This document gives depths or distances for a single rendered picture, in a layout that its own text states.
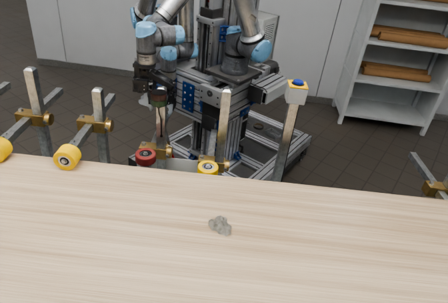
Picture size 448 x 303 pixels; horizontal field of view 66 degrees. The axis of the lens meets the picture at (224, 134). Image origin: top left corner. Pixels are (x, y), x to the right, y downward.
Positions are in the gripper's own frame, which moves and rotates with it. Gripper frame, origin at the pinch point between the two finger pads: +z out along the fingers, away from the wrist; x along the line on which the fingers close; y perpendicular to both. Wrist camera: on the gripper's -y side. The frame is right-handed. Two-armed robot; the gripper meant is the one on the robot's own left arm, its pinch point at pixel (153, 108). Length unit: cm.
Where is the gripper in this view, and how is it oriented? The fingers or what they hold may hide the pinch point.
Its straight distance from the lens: 149.3
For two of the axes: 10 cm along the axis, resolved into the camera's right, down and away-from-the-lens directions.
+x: -0.5, 5.3, -8.5
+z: -0.9, 8.4, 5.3
